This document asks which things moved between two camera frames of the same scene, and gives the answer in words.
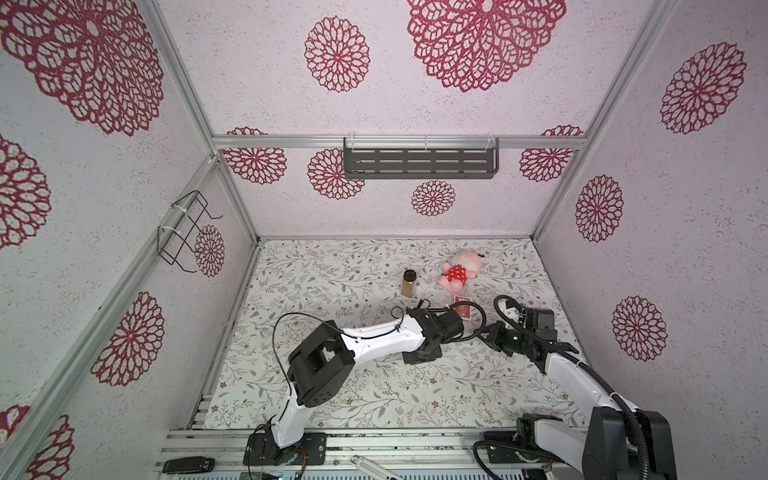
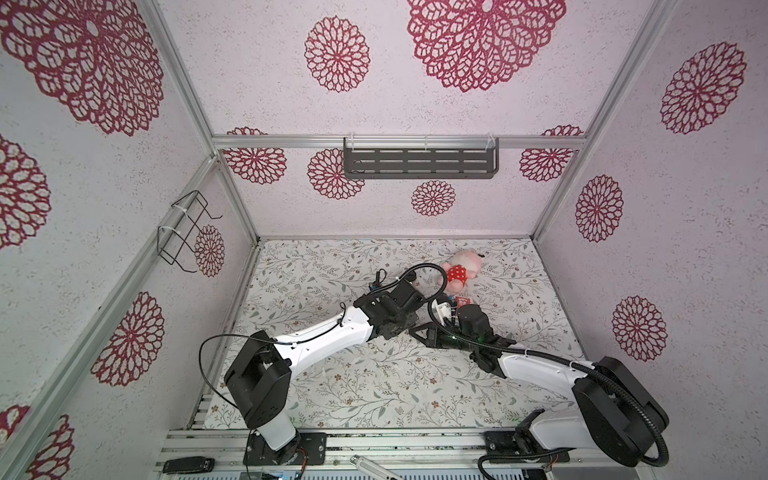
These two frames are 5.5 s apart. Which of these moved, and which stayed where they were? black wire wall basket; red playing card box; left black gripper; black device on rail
Moved: left black gripper
Stayed: black wire wall basket; black device on rail; red playing card box
